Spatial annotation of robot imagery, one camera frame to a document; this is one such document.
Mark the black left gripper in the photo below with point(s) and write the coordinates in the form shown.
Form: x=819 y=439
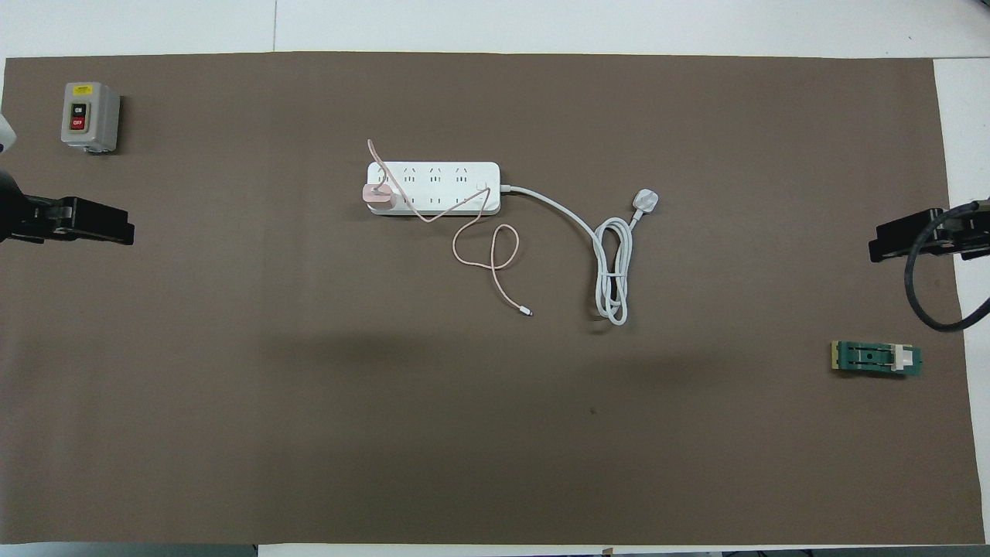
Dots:
x=85 y=220

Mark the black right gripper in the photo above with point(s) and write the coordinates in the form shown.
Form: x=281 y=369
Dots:
x=889 y=236

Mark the pink charger plug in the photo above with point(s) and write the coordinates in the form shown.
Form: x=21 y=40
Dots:
x=379 y=197

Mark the green circuit board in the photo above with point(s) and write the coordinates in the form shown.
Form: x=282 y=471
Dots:
x=870 y=358

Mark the brown table mat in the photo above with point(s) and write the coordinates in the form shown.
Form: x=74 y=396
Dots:
x=464 y=425

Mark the grey on-off switch box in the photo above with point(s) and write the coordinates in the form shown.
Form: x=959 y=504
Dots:
x=97 y=116

